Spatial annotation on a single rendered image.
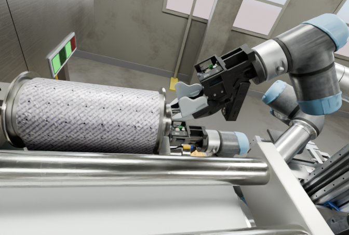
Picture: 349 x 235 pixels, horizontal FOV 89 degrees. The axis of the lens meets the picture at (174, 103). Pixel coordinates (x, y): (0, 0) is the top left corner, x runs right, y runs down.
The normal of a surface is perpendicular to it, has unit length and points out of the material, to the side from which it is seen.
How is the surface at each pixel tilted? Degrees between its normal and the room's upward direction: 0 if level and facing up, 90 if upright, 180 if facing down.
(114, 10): 90
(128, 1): 90
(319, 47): 75
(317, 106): 101
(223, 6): 90
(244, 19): 90
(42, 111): 46
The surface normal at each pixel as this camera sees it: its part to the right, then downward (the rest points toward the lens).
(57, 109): 0.25, -0.15
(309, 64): -0.47, 0.53
